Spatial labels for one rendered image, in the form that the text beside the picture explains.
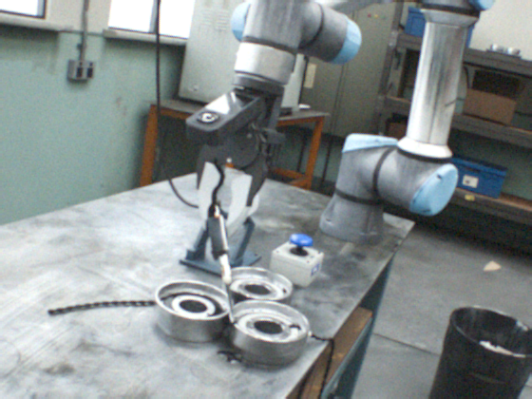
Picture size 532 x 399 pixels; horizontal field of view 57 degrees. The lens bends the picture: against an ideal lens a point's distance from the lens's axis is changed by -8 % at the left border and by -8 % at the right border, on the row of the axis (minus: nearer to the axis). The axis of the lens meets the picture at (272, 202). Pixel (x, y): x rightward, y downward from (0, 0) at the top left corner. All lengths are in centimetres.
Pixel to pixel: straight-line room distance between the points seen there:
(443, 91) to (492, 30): 360
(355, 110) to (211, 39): 181
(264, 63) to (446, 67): 47
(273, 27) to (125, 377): 46
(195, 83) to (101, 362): 261
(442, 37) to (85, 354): 82
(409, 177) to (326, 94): 355
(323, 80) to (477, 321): 301
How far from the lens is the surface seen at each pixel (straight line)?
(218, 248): 68
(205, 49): 310
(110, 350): 65
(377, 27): 450
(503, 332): 208
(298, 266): 88
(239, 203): 69
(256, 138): 67
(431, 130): 106
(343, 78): 455
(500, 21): 465
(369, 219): 117
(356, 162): 114
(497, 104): 406
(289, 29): 69
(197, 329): 67
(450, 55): 105
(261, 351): 65
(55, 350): 65
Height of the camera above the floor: 117
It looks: 16 degrees down
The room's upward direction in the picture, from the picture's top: 11 degrees clockwise
